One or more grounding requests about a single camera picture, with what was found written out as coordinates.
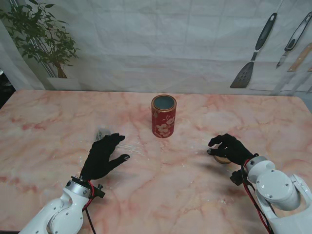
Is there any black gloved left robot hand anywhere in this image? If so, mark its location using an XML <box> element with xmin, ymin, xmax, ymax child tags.
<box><xmin>80</xmin><ymin>133</ymin><xmax>131</xmax><ymax>181</ymax></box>

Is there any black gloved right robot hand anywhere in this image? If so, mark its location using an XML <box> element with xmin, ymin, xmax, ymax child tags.
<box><xmin>206</xmin><ymin>133</ymin><xmax>254</xmax><ymax>166</ymax></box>

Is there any gold round tin lid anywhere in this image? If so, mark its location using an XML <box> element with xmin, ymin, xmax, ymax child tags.
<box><xmin>213</xmin><ymin>145</ymin><xmax>231</xmax><ymax>164</ymax></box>

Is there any clear plastic tea bag pouch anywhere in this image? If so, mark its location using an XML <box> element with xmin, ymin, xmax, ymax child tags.
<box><xmin>94</xmin><ymin>124</ymin><xmax>115</xmax><ymax>142</ymax></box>

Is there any red floral tea tin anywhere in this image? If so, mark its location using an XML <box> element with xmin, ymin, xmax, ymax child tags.
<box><xmin>151</xmin><ymin>94</ymin><xmax>176</xmax><ymax>139</ymax></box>

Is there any white printed backdrop cloth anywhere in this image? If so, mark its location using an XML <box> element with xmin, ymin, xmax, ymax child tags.
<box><xmin>0</xmin><ymin>0</ymin><xmax>312</xmax><ymax>96</ymax></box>

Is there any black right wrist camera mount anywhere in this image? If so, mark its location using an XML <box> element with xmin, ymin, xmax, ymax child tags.
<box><xmin>230</xmin><ymin>170</ymin><xmax>246</xmax><ymax>186</ymax></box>

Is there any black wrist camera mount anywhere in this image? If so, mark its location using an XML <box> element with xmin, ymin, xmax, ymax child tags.
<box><xmin>230</xmin><ymin>170</ymin><xmax>246</xmax><ymax>186</ymax></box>
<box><xmin>91</xmin><ymin>184</ymin><xmax>106</xmax><ymax>198</ymax></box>

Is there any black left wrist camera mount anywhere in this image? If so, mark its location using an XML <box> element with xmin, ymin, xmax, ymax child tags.
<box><xmin>91</xmin><ymin>184</ymin><xmax>106</xmax><ymax>198</ymax></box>

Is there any red black left arm cable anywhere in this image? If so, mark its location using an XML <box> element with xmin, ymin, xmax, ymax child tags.
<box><xmin>81</xmin><ymin>180</ymin><xmax>97</xmax><ymax>234</ymax></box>

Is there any red black arm cable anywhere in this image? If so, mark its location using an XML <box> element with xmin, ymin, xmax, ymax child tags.
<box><xmin>241</xmin><ymin>159</ymin><xmax>273</xmax><ymax>234</ymax></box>
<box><xmin>81</xmin><ymin>180</ymin><xmax>97</xmax><ymax>234</ymax></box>

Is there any red black right arm cable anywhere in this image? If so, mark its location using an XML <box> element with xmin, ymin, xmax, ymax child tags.
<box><xmin>241</xmin><ymin>159</ymin><xmax>273</xmax><ymax>234</ymax></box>

